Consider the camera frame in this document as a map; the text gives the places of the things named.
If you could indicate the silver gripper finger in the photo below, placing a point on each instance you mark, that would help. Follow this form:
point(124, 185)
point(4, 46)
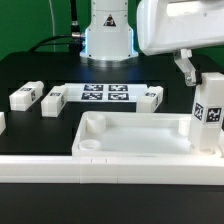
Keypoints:
point(182, 57)

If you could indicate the white front fence bar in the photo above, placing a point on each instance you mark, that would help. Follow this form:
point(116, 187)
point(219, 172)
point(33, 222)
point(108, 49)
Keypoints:
point(111, 170)

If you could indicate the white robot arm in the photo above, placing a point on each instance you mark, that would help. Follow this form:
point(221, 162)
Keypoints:
point(165, 26)

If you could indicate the white desk top tray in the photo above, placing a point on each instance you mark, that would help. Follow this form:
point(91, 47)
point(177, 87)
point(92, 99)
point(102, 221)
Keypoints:
point(130, 134)

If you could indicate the white marker base plate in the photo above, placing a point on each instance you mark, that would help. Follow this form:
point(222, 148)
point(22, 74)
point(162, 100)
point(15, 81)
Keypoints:
point(83, 92)

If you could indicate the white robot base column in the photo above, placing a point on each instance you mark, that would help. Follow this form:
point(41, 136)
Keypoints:
point(109, 39)

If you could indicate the white block at left edge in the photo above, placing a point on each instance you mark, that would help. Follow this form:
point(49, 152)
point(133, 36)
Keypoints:
point(2, 122)

